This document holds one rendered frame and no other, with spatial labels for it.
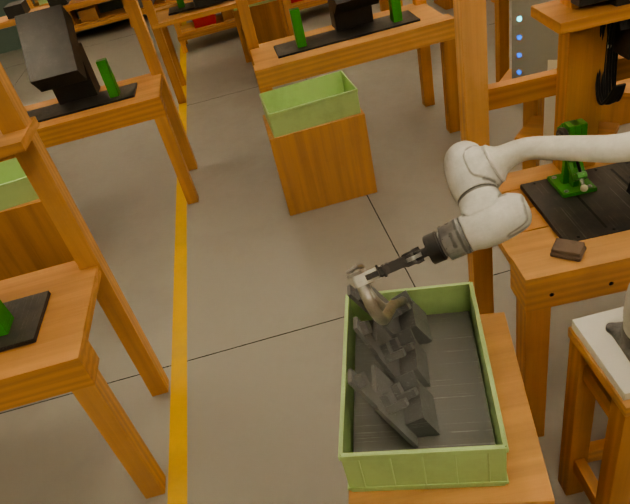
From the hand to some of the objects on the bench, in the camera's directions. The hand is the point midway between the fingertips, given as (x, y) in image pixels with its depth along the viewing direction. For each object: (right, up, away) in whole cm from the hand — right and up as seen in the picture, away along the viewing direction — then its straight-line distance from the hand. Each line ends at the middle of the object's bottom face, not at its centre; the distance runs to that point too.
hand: (368, 276), depth 146 cm
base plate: (+126, +32, +72) cm, 149 cm away
